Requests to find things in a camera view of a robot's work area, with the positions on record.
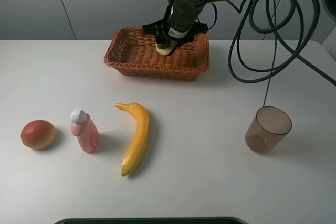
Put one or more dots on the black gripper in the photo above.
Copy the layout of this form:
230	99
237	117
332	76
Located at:
179	22

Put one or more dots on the halved toy avocado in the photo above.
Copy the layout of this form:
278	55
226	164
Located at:
165	49

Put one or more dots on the brown wicker basket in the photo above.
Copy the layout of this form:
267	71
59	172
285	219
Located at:
131	54

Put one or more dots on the yellow toy banana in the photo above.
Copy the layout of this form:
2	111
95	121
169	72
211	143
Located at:
138	145

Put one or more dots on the pink bottle white cap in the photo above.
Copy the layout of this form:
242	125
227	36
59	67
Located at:
84	129

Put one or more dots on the brown translucent plastic cup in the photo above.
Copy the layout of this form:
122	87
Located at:
269	126

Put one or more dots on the red orange toy fruit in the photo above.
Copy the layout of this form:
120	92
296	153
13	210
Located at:
38	134

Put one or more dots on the black tray edge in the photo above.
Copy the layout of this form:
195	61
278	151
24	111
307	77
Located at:
167	220

